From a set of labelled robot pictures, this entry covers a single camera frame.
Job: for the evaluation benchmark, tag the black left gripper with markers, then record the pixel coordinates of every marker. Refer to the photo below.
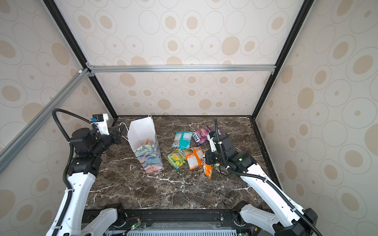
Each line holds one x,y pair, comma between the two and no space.
116,134

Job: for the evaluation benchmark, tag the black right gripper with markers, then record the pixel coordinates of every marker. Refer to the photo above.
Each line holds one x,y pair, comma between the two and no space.
208,153

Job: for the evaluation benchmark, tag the white floral paper bag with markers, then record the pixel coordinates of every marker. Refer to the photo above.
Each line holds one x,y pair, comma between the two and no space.
149,156

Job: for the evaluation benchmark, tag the orange snack packet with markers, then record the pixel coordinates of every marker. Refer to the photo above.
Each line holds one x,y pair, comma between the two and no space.
208,169
194,157

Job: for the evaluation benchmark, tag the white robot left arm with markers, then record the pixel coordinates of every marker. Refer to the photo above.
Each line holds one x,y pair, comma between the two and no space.
88,145

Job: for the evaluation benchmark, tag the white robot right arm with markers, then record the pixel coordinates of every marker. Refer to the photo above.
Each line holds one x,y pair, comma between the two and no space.
286,217

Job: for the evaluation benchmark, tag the purple Fox's candy packet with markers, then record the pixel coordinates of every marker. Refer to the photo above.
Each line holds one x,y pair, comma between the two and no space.
201,136

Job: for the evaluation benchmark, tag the teal snack packet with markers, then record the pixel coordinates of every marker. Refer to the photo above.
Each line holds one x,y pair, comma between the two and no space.
182,140

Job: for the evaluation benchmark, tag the yellow green snack packet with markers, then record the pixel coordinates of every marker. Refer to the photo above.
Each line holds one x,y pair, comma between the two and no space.
177,158

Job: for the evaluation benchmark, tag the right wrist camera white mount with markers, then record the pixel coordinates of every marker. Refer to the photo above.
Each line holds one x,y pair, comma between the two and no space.
210,138

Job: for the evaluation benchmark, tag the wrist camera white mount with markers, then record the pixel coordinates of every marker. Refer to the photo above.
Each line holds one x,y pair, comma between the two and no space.
210,138
99,121

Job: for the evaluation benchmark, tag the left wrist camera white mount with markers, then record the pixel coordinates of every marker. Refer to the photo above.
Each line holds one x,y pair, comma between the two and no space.
99,121

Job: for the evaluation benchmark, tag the silver rear aluminium rail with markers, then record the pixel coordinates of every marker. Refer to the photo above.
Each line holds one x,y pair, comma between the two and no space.
180,68

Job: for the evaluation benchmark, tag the silver aluminium rail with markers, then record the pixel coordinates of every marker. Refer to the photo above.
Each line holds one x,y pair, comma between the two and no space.
180,68
19,142

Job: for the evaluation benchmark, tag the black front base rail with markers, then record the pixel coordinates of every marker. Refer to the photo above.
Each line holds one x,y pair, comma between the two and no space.
202,222

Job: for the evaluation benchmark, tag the black left corner post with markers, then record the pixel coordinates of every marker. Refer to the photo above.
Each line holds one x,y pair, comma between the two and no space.
57,16

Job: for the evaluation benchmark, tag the black corner post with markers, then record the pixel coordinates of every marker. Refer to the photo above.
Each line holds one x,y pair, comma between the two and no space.
57,16
297,25

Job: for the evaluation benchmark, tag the silver left aluminium rail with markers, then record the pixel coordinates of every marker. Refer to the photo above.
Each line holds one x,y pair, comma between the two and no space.
19,142

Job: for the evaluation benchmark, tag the black right corner post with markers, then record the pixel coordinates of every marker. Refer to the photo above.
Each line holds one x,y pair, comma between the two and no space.
297,25

